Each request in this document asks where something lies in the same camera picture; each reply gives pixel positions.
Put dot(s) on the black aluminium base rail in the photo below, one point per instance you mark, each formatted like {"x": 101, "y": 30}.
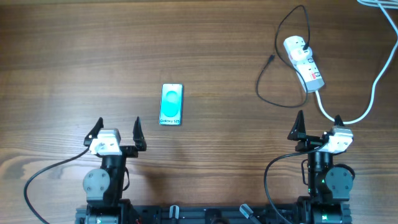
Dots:
{"x": 266, "y": 214}

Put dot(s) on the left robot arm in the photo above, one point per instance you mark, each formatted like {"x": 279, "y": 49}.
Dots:
{"x": 104, "y": 186}

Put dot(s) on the Samsung Galaxy smartphone cyan screen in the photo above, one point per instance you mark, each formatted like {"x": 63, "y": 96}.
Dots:
{"x": 171, "y": 104}

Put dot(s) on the white charger plug adapter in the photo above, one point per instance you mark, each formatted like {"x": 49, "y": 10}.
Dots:
{"x": 299, "y": 54}

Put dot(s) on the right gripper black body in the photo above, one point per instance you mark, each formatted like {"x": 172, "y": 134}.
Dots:
{"x": 308, "y": 144}

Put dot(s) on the white power strip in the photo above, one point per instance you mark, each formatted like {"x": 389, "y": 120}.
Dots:
{"x": 307, "y": 71}

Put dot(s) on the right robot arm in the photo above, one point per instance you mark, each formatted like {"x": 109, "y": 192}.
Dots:
{"x": 329, "y": 184}

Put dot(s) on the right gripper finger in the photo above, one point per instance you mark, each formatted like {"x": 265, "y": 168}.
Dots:
{"x": 298, "y": 131}
{"x": 338, "y": 121}

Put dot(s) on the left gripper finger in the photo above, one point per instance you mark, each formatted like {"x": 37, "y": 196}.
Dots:
{"x": 138, "y": 136}
{"x": 94, "y": 132}

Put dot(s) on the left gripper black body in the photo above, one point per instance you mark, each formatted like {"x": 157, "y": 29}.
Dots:
{"x": 129, "y": 151}

